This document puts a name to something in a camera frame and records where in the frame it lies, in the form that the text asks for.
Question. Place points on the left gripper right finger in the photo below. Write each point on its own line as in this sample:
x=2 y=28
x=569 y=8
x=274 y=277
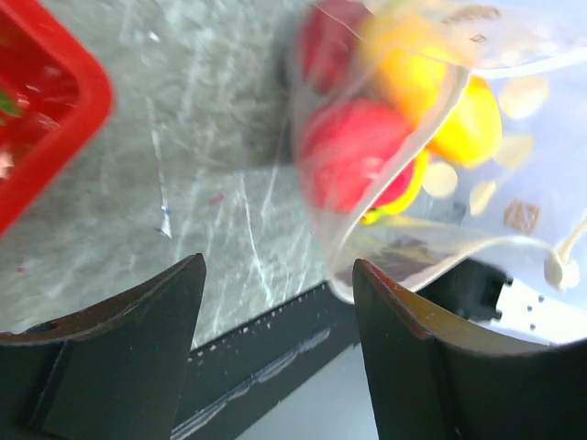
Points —
x=434 y=375

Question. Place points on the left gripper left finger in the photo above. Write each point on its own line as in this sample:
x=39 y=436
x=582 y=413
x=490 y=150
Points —
x=114 y=370

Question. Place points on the red round fruit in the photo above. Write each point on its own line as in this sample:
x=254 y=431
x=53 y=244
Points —
x=343 y=149

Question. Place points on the clear dotted zip bag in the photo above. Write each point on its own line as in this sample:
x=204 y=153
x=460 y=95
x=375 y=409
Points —
x=495 y=91

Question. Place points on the red faceted apple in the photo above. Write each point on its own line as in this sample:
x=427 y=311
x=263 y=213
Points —
x=326 y=42

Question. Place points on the red plastic tray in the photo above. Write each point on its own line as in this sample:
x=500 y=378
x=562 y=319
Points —
x=55 y=96

